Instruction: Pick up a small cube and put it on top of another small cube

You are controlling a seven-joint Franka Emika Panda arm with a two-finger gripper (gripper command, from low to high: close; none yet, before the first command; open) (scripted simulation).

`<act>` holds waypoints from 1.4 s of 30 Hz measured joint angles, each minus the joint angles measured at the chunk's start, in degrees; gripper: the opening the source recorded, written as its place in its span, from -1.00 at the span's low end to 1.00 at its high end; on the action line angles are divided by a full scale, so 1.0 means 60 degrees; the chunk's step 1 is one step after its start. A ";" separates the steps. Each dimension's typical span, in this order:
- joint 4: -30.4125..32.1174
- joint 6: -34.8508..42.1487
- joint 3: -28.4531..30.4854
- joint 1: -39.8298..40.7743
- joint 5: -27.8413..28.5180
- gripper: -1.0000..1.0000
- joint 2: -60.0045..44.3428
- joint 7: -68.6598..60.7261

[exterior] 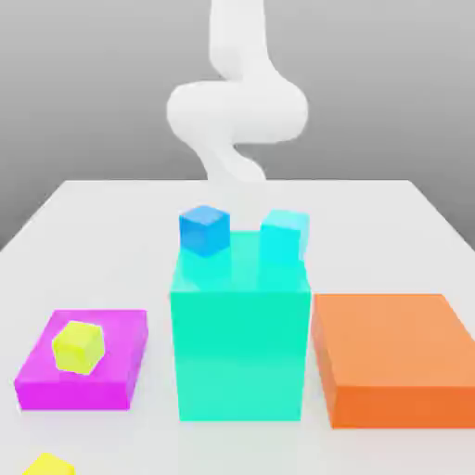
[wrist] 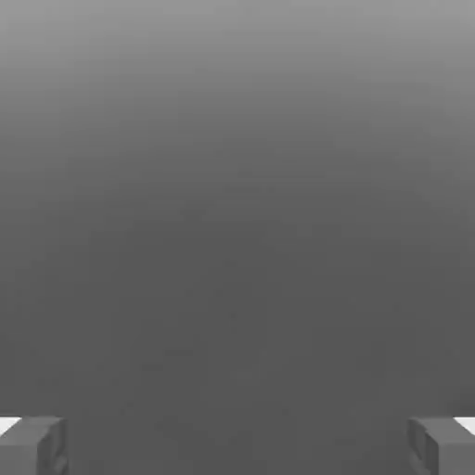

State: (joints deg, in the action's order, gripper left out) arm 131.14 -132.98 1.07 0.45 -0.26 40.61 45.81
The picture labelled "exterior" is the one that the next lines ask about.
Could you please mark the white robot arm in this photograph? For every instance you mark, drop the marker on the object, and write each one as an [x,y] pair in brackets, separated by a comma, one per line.
[237,107]

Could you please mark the small blue cube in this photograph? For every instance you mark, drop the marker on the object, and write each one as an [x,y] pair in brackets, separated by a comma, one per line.
[204,230]

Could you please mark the small cyan cube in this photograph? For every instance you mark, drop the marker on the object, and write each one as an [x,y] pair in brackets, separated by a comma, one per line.
[280,237]

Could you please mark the small yellow cube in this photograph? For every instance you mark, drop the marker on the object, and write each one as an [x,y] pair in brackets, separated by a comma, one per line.
[78,347]
[48,465]

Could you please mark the large turquoise box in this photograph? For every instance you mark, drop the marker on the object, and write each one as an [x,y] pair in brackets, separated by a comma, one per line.
[240,349]

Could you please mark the large magenta box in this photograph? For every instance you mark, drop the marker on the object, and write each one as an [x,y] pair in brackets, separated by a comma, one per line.
[122,356]

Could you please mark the large orange box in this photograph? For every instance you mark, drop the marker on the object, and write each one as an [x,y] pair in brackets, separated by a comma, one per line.
[389,352]

